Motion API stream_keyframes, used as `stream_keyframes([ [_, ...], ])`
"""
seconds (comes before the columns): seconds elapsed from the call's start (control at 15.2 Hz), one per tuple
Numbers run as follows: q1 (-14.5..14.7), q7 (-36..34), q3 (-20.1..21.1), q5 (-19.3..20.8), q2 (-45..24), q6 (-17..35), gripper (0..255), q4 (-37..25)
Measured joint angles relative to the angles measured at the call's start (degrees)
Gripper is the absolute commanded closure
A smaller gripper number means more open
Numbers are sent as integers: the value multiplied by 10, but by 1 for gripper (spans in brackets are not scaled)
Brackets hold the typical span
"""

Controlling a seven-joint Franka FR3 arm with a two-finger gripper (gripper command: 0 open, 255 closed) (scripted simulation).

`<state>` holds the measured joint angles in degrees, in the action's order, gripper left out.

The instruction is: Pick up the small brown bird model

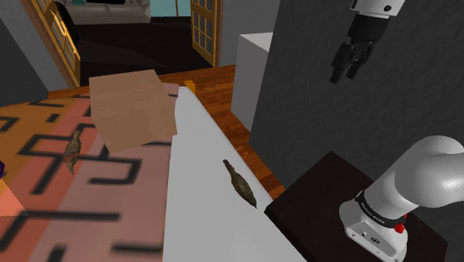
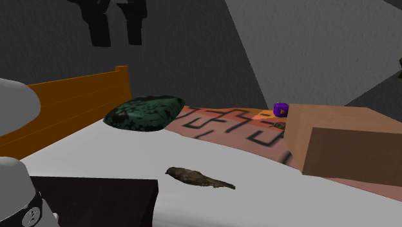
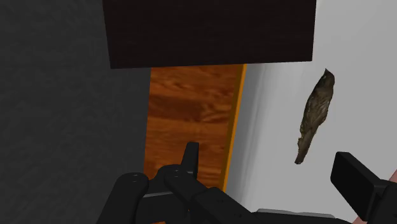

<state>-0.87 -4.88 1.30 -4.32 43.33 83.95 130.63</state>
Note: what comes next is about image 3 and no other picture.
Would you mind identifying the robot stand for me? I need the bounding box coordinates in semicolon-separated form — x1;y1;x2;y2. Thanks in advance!
102;0;317;69

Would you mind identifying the brown bird figure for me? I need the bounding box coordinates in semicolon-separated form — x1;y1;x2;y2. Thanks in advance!
293;68;336;165

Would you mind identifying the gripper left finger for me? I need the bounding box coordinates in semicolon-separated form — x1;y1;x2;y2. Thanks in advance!
95;141;265;224

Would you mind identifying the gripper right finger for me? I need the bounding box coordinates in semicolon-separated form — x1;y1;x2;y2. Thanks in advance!
330;151;397;224

